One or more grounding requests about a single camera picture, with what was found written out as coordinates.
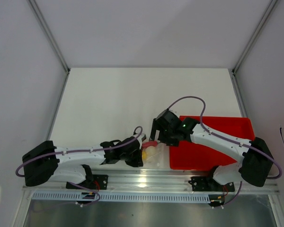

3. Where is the yellow toy pepper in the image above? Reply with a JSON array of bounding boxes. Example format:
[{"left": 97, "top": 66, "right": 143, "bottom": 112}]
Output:
[{"left": 142, "top": 151, "right": 147, "bottom": 160}]

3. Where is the clear zip top bag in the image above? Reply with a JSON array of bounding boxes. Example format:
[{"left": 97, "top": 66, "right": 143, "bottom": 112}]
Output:
[{"left": 142, "top": 142, "right": 170, "bottom": 169}]

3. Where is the white slotted cable duct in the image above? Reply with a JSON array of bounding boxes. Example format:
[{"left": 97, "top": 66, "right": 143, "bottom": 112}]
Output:
[{"left": 32, "top": 191, "right": 210, "bottom": 204}]

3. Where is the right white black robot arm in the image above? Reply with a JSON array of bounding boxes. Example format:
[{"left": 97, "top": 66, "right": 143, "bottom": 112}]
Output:
[{"left": 150, "top": 109, "right": 274, "bottom": 191}]

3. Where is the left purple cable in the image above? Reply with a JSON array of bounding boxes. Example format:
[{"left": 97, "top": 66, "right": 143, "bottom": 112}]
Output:
[{"left": 15, "top": 126, "right": 143, "bottom": 208}]

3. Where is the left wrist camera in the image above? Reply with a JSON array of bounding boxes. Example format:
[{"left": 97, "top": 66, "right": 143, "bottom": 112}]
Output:
[{"left": 133, "top": 133, "right": 147, "bottom": 143}]

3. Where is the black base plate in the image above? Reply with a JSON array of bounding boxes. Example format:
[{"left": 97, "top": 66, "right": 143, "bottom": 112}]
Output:
[
  {"left": 66, "top": 174, "right": 108, "bottom": 191},
  {"left": 188, "top": 176, "right": 235, "bottom": 192}
]

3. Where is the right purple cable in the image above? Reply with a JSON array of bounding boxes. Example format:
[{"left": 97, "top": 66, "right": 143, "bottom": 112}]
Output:
[{"left": 167, "top": 96, "right": 283, "bottom": 209}]

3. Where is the white egg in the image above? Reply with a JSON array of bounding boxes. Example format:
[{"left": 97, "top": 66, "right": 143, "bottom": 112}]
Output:
[{"left": 145, "top": 146, "right": 156, "bottom": 156}]

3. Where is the red plastic tray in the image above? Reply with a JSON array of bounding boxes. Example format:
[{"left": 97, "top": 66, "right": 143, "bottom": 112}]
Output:
[{"left": 169, "top": 116, "right": 255, "bottom": 171}]

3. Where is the aluminium mounting rail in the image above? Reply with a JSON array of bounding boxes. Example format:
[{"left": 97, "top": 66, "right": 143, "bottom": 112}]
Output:
[{"left": 22, "top": 168, "right": 280, "bottom": 195}]

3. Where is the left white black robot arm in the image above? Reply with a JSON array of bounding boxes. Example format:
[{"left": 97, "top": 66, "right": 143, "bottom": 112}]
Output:
[{"left": 16, "top": 133, "right": 146, "bottom": 189}]

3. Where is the purple cable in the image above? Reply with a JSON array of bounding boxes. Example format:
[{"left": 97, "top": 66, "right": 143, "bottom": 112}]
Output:
[
  {"left": 167, "top": 96, "right": 283, "bottom": 209},
  {"left": 15, "top": 126, "right": 143, "bottom": 208}
]

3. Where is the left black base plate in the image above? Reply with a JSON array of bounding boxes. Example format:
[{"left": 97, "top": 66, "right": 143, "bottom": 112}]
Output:
[{"left": 66, "top": 174, "right": 108, "bottom": 191}]

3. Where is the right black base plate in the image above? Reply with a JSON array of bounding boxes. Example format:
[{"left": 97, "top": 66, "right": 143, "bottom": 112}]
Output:
[{"left": 188, "top": 176, "right": 235, "bottom": 192}]

